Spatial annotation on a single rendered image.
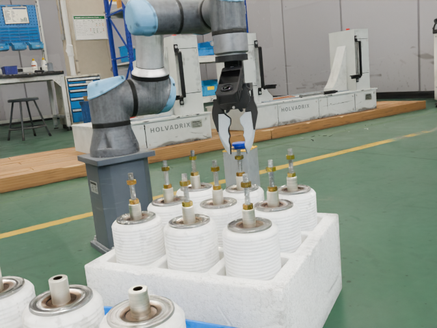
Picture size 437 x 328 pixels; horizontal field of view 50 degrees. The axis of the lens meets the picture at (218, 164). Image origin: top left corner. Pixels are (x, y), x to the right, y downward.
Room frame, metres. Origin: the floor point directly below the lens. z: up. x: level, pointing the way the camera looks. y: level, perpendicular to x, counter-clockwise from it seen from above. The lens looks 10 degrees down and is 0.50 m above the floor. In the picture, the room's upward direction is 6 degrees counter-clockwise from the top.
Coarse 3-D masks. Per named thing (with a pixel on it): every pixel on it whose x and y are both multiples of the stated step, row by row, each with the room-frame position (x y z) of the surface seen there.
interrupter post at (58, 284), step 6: (54, 276) 0.55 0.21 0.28; (60, 276) 0.55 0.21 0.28; (66, 276) 0.54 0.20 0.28; (54, 282) 0.53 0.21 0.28; (60, 282) 0.53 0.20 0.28; (66, 282) 0.54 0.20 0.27; (54, 288) 0.53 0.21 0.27; (60, 288) 0.53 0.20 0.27; (66, 288) 0.54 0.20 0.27; (54, 294) 0.53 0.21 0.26; (60, 294) 0.53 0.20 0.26; (66, 294) 0.54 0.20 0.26; (54, 300) 0.53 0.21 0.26; (60, 300) 0.53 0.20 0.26; (66, 300) 0.53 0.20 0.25
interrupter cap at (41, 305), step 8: (72, 288) 0.57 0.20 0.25; (80, 288) 0.57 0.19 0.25; (88, 288) 0.56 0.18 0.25; (40, 296) 0.55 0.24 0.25; (48, 296) 0.55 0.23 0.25; (72, 296) 0.55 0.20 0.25; (80, 296) 0.54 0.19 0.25; (88, 296) 0.54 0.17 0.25; (32, 304) 0.53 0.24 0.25; (40, 304) 0.53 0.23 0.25; (48, 304) 0.54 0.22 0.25; (64, 304) 0.53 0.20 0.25; (72, 304) 0.52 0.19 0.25; (80, 304) 0.52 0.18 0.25; (32, 312) 0.51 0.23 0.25; (40, 312) 0.51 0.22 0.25; (48, 312) 0.50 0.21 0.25; (56, 312) 0.50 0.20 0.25; (64, 312) 0.51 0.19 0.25
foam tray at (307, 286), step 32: (320, 224) 0.94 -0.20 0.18; (288, 256) 0.78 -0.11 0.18; (320, 256) 0.85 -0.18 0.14; (96, 288) 0.83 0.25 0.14; (128, 288) 0.79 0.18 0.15; (160, 288) 0.76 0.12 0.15; (192, 288) 0.73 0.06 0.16; (224, 288) 0.70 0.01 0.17; (256, 288) 0.68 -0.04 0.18; (288, 288) 0.69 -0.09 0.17; (320, 288) 0.84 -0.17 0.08; (224, 320) 0.70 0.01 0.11; (256, 320) 0.68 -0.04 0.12; (288, 320) 0.68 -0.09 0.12; (320, 320) 0.83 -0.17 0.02
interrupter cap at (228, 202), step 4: (204, 200) 0.94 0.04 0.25; (208, 200) 0.94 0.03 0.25; (212, 200) 0.94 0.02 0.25; (224, 200) 0.93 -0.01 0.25; (228, 200) 0.93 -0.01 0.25; (232, 200) 0.92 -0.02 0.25; (236, 200) 0.91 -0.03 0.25; (200, 204) 0.91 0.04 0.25; (204, 204) 0.91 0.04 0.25; (208, 204) 0.91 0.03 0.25; (212, 204) 0.92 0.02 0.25; (224, 204) 0.90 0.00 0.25; (228, 204) 0.89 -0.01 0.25; (232, 204) 0.89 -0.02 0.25; (208, 208) 0.89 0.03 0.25; (212, 208) 0.88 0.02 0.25; (216, 208) 0.88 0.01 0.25; (220, 208) 0.88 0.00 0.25
